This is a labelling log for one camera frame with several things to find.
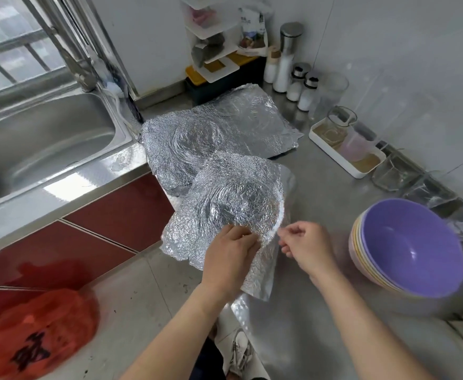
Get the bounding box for person's right hand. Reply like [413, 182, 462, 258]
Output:
[277, 221, 339, 282]

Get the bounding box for person's left hand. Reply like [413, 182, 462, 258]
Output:
[202, 224, 263, 306]

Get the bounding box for pink bowl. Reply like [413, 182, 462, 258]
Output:
[349, 210, 407, 298]

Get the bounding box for foil-covered bowl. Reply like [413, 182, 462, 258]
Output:
[160, 151, 297, 302]

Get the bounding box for purple bowl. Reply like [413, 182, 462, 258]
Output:
[362, 198, 463, 299]

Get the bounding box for stack of aluminium foil sheets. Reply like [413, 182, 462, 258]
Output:
[140, 83, 304, 198]

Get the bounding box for person's left forearm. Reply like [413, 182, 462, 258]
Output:
[121, 284, 244, 380]

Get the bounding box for person's right forearm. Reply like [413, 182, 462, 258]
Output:
[311, 257, 438, 380]

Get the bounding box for person's right white shoe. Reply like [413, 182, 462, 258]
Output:
[227, 328, 256, 377]

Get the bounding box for person's dark trousers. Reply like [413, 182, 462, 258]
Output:
[188, 336, 226, 380]

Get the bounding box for white rectangular tray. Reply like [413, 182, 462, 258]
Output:
[309, 117, 388, 179]

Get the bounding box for pink translucent cup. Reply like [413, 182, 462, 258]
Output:
[340, 132, 375, 164]

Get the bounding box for red kitchen cabinet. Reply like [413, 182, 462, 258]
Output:
[0, 172, 176, 329]

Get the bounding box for white shaker with black lid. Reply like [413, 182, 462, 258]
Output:
[297, 72, 320, 112]
[286, 64, 309, 103]

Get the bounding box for small white tan-capped bottle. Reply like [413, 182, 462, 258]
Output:
[264, 47, 282, 84]

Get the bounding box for tall white steel-capped bottle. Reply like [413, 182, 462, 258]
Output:
[273, 22, 304, 94]

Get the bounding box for red plastic bag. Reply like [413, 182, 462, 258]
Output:
[0, 289, 100, 380]

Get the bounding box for white dish brush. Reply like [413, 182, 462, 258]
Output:
[97, 71, 128, 100]

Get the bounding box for stainless steel sink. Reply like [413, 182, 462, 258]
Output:
[0, 87, 150, 262]

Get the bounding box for white corner shelf rack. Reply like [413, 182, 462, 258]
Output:
[182, 0, 271, 84]

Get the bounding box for colourful snack packet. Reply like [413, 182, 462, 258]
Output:
[238, 5, 269, 52]

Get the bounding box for steel faucet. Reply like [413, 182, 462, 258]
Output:
[22, 0, 98, 93]

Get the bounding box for metal window railing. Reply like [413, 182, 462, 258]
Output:
[0, 27, 66, 96]

